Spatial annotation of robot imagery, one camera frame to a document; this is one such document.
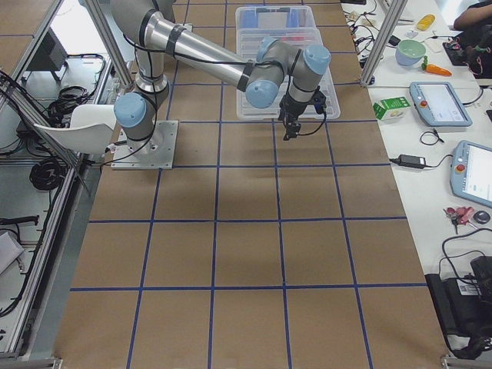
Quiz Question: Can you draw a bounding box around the green blue bowl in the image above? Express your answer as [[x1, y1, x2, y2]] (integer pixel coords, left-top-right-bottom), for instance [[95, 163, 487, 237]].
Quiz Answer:
[[395, 39, 427, 66]]

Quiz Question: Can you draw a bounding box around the aluminium frame post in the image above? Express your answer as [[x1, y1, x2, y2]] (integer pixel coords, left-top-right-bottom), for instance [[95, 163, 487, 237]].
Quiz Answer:
[[360, 0, 407, 87]]

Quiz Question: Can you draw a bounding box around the white plastic chair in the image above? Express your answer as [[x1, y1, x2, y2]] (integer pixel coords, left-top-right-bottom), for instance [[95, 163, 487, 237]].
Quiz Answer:
[[34, 105, 116, 155]]

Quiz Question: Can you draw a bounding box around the lower teach pendant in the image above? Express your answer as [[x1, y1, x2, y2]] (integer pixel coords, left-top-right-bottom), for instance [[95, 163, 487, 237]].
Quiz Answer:
[[450, 141, 492, 208]]

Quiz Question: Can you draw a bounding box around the black camera equipment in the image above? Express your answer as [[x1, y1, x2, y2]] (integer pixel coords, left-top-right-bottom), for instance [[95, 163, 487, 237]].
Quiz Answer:
[[424, 234, 492, 361]]

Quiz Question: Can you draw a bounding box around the small coiled black cable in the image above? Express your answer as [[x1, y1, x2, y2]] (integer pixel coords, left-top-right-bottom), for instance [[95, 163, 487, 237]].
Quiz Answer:
[[419, 128, 446, 146]]

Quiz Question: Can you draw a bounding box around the teach pendant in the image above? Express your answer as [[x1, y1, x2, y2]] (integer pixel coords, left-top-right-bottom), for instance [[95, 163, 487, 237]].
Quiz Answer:
[[450, 141, 492, 208], [409, 81, 473, 128]]

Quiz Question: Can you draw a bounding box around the toy corn cob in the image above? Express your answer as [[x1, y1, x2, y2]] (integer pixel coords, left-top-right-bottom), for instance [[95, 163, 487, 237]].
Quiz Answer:
[[416, 14, 435, 31]]

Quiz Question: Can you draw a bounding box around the toy carrot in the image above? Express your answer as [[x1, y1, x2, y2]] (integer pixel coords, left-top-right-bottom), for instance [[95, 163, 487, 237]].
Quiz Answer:
[[421, 55, 452, 77]]

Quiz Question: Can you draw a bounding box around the floor cable coil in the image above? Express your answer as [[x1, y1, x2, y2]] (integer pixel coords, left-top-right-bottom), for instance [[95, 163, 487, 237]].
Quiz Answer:
[[29, 156, 68, 191]]

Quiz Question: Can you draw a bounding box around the person in dark clothes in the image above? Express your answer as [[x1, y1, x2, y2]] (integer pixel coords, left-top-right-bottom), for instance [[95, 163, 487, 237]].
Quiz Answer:
[[454, 1, 491, 78]]

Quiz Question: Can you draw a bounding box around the black power adapter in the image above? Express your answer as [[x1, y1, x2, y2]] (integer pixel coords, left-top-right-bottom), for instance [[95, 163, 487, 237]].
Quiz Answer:
[[389, 154, 453, 169]]

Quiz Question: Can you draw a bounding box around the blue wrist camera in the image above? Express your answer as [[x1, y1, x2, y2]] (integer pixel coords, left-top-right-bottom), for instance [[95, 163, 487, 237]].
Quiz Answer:
[[311, 86, 326, 115]]

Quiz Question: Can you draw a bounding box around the red key bundle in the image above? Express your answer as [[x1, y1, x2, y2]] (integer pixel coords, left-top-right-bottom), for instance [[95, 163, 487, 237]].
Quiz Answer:
[[443, 207, 475, 234]]

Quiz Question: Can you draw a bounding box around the green white carton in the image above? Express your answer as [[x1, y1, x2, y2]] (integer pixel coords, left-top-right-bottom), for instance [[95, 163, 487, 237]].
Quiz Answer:
[[373, 96, 411, 121]]

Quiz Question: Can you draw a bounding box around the black round key fob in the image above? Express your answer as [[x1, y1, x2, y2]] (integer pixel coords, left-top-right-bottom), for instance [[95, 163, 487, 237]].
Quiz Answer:
[[473, 210, 491, 224]]

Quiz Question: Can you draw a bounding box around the clear plastic storage box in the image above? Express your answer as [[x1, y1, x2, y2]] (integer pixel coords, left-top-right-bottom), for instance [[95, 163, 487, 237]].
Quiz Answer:
[[235, 5, 317, 29]]

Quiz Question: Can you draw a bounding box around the clear plastic box lid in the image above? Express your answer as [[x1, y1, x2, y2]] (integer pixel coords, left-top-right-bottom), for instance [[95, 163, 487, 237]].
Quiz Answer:
[[234, 26, 342, 122]]

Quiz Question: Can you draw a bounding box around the upper teach pendant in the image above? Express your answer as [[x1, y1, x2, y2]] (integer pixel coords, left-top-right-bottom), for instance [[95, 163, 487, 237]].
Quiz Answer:
[[409, 81, 473, 128]]

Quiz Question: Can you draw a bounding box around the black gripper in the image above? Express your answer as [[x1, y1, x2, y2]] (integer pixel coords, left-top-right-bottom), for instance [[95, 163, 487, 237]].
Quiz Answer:
[[278, 91, 311, 141]]

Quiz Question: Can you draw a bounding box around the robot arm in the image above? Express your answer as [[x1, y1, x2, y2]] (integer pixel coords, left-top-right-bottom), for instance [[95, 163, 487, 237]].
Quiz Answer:
[[110, 1, 331, 141]]

